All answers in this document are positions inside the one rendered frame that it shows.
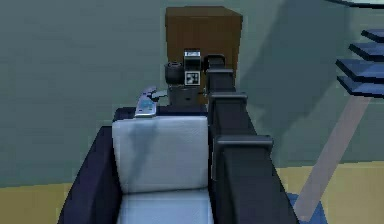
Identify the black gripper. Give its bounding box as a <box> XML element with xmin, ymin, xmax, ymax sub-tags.
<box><xmin>133</xmin><ymin>61</ymin><xmax>208</xmax><ymax>119</ymax></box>

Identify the navy armchair with white cushions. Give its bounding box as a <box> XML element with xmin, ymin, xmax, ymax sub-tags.
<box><xmin>57</xmin><ymin>105</ymin><xmax>216</xmax><ymax>224</ymax></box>

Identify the blue tiered shelf stand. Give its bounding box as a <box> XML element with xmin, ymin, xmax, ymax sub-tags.
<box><xmin>288</xmin><ymin>27</ymin><xmax>384</xmax><ymax>224</ymax></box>

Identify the brown carton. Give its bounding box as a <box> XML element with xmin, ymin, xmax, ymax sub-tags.
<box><xmin>165</xmin><ymin>5</ymin><xmax>244</xmax><ymax>105</ymax></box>

